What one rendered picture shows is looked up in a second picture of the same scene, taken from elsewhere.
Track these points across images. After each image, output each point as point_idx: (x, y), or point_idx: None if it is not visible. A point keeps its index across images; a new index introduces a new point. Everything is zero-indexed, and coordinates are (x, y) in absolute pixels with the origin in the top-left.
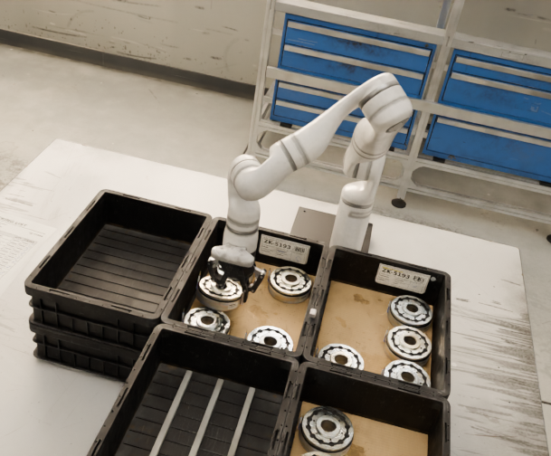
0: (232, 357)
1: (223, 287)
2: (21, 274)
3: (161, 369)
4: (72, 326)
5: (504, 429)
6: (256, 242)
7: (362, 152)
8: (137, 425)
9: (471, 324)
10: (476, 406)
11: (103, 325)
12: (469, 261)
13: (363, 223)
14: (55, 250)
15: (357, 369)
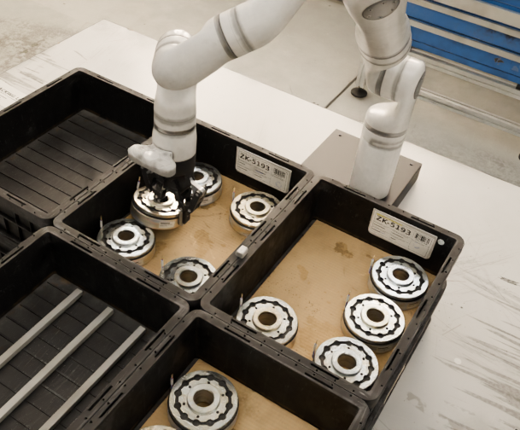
0: (119, 284)
1: (160, 200)
2: None
3: (51, 281)
4: None
5: None
6: (189, 148)
7: (363, 53)
8: None
9: (508, 315)
10: (464, 423)
11: (4, 216)
12: None
13: (388, 156)
14: None
15: (262, 335)
